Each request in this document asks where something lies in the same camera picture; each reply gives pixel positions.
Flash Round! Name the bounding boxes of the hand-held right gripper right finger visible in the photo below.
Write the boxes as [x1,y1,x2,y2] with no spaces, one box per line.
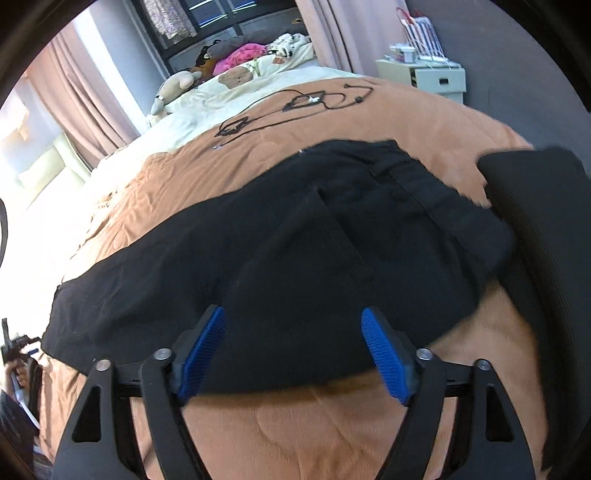
[361,306,539,480]

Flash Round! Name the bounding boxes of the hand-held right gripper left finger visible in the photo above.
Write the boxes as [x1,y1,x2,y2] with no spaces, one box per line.
[53,305,227,480]

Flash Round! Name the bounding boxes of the black pants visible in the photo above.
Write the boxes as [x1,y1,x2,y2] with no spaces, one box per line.
[41,140,517,397]

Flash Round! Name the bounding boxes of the brown fleece blanket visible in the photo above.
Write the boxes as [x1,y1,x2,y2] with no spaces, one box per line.
[34,76,550,480]

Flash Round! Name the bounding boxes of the cream armchair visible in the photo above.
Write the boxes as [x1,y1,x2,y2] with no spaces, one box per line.
[17,131,92,191]

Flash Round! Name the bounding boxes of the pink curtain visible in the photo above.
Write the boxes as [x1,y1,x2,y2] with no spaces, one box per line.
[295,0,413,75]
[28,34,145,168]

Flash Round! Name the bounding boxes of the beige plush toy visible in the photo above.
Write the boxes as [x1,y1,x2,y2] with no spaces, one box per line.
[150,69,205,117]

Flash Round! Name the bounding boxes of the white bedside cabinet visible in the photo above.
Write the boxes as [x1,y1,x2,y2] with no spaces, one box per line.
[375,58,466,105]

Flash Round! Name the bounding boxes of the dark plush toy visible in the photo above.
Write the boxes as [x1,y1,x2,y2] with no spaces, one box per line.
[191,39,228,78]

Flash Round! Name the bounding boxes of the pink cloth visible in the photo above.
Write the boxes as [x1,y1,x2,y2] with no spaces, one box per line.
[213,43,269,75]

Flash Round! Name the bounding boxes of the small white device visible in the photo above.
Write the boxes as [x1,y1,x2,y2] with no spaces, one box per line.
[389,43,417,64]

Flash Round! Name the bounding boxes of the dark grey cloth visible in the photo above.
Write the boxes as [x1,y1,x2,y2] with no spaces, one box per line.
[217,31,306,52]

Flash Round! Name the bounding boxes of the black and white printed cloth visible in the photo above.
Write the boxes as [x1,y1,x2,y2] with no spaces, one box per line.
[267,33,311,59]

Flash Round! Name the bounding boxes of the dark framed window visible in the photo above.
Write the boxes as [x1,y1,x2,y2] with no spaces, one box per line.
[131,0,306,75]

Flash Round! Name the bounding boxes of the floral hanging cloth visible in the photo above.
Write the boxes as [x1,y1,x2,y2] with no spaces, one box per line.
[141,0,198,41]

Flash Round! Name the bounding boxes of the black cable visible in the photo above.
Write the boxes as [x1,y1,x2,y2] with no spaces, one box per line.
[213,79,375,149]

